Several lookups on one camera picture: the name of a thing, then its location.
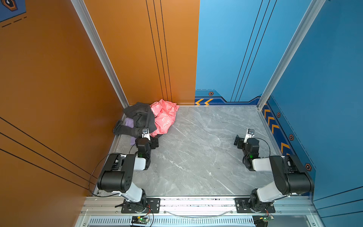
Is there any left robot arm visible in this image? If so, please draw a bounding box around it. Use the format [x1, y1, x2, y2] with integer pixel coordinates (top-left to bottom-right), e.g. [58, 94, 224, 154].
[97, 138, 159, 213]

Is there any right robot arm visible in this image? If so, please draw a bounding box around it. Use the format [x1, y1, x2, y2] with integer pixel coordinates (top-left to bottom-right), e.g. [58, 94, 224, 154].
[234, 134, 314, 213]

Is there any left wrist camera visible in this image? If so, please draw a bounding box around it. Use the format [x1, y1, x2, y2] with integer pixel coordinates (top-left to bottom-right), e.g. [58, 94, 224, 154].
[141, 128, 151, 141]

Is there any dark grey cloth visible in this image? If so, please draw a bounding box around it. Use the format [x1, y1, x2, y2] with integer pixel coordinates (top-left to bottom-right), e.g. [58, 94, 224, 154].
[112, 102, 157, 138]

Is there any purple cloth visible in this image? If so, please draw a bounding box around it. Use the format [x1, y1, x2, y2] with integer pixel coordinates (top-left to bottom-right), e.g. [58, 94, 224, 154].
[125, 118, 136, 146]

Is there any green circuit board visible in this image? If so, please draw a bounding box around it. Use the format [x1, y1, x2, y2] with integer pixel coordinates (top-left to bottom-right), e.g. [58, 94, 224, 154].
[131, 216, 150, 226]
[253, 216, 275, 227]

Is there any pink patterned cloth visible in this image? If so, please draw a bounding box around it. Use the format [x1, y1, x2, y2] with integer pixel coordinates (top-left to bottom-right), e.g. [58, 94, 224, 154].
[150, 99, 180, 137]

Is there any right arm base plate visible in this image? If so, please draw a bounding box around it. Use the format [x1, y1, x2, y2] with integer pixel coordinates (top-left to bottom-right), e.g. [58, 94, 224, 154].
[234, 197, 276, 213]

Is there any right green circuit board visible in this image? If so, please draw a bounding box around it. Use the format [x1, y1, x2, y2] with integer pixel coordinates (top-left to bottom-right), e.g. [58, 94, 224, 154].
[253, 216, 275, 227]

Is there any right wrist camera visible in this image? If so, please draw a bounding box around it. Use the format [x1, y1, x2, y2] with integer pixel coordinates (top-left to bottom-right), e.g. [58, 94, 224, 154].
[244, 129, 255, 143]

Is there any left aluminium frame post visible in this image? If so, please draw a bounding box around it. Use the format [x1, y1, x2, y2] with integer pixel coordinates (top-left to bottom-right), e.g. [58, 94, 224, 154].
[71, 0, 129, 108]

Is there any left green circuit board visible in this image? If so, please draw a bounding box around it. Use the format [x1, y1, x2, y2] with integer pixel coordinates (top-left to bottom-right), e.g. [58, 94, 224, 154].
[131, 216, 150, 226]

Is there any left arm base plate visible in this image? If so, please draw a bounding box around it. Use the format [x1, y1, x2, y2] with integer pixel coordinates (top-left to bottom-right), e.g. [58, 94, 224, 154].
[121, 197, 161, 214]

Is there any right aluminium frame post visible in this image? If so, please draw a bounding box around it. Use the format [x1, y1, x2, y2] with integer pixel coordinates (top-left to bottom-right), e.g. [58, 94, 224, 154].
[257, 0, 326, 111]

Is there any front aluminium rail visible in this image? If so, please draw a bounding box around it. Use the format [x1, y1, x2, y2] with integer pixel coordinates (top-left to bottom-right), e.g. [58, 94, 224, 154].
[75, 196, 324, 227]

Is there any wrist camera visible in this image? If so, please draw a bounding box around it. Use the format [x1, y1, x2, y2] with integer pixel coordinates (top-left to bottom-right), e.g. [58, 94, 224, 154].
[244, 129, 255, 143]
[141, 128, 151, 141]

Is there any aluminium frame post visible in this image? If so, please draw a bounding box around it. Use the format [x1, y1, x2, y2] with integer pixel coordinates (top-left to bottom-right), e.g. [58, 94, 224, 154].
[71, 0, 129, 108]
[257, 0, 326, 111]

